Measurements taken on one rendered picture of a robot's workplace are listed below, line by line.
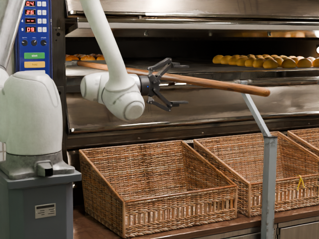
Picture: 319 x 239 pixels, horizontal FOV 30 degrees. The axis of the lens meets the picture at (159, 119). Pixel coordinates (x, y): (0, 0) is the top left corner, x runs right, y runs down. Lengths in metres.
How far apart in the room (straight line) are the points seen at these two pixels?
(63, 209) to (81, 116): 1.11
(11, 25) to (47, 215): 0.58
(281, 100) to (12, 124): 1.98
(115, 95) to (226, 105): 1.26
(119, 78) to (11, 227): 0.60
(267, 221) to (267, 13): 1.15
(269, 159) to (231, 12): 0.88
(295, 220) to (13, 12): 1.60
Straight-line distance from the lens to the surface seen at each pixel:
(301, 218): 2.83
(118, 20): 2.63
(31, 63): 2.62
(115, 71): 1.93
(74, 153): 2.79
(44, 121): 1.62
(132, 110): 1.92
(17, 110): 1.62
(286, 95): 3.36
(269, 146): 2.54
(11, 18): 1.86
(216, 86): 2.21
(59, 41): 2.68
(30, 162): 1.64
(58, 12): 2.68
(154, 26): 2.70
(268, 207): 2.60
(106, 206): 2.50
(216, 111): 3.07
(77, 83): 2.72
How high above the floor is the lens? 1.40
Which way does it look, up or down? 9 degrees down
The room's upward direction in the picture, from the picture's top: 1 degrees clockwise
